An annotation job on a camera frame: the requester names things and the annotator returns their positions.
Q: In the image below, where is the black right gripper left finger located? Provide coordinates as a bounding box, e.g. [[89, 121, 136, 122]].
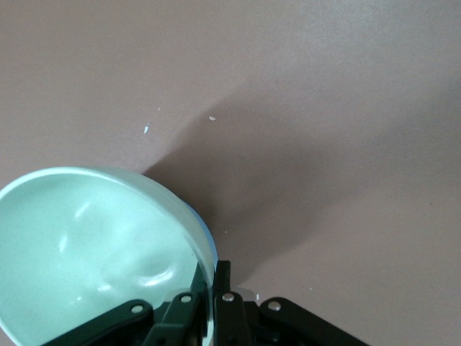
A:
[[42, 265, 210, 346]]

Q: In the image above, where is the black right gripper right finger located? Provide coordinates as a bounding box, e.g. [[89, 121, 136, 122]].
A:
[[213, 259, 369, 346]]

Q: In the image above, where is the blue bowl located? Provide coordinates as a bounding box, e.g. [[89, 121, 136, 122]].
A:
[[182, 202, 219, 270]]

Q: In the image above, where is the small green bowl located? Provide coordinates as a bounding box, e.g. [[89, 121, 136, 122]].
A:
[[0, 166, 218, 346]]

